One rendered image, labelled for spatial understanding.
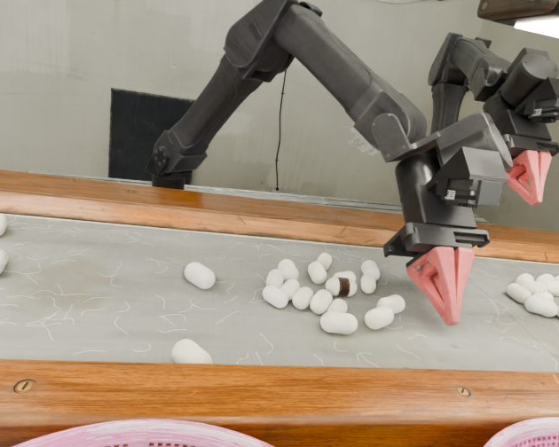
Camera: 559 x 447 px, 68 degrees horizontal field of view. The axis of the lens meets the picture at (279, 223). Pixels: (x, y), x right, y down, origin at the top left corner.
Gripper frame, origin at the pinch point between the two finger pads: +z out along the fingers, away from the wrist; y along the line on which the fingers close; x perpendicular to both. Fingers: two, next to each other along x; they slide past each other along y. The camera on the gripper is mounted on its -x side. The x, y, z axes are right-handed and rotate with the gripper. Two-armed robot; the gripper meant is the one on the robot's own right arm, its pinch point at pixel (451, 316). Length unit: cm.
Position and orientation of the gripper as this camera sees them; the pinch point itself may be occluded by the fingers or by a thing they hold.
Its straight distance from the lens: 48.4
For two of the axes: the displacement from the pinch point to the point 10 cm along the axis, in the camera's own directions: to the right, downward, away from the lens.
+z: 0.2, 8.8, -4.8
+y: 9.7, 0.9, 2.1
